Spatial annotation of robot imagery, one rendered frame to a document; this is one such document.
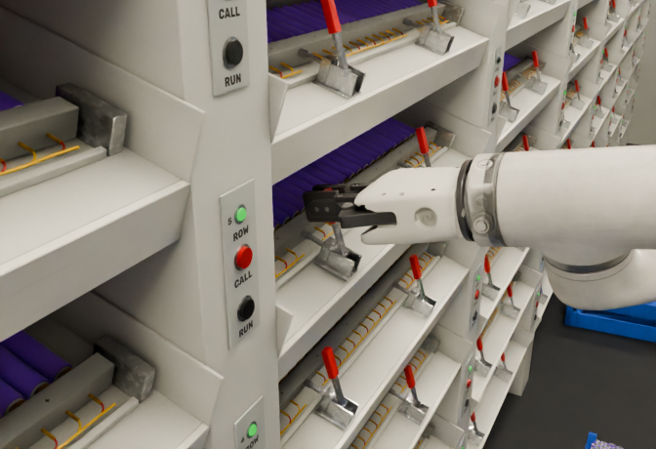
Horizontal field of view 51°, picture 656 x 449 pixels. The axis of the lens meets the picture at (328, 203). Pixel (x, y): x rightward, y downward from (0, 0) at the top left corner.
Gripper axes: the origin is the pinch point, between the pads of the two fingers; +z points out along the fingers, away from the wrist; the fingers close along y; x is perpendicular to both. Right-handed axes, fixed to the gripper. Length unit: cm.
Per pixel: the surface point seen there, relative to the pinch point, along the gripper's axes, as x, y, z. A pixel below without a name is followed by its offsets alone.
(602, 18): -1, 185, -3
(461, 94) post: 2.4, 44.6, -0.3
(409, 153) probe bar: -3.1, 30.8, 3.7
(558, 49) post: -1, 115, -2
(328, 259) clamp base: -5.8, -1.0, 0.6
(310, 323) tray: -8.5, -9.8, -1.7
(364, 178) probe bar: -2.4, 16.6, 4.1
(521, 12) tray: 12, 69, -5
